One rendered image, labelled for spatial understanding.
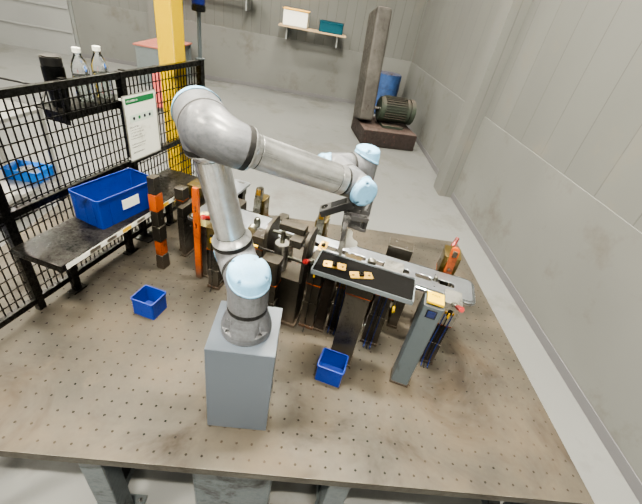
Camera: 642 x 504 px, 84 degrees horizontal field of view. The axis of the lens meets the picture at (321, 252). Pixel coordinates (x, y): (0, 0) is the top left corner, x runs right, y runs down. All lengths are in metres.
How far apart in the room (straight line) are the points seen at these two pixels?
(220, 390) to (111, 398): 0.45
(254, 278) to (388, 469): 0.82
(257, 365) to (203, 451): 0.39
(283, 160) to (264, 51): 8.56
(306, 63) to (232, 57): 1.69
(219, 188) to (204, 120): 0.22
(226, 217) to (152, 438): 0.79
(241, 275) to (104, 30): 9.68
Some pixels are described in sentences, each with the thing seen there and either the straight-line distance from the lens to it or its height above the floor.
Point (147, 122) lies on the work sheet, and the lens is 2.06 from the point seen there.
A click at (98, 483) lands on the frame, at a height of 0.42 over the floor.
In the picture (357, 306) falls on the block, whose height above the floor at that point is 1.04.
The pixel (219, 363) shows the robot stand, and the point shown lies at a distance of 1.12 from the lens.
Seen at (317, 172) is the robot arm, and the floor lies 1.61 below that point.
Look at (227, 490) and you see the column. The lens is 1.73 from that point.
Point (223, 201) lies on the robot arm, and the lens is 0.96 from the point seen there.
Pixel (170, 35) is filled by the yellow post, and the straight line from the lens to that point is 2.25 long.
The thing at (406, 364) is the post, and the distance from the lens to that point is 1.51.
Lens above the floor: 1.94
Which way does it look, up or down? 35 degrees down
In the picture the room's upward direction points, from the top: 11 degrees clockwise
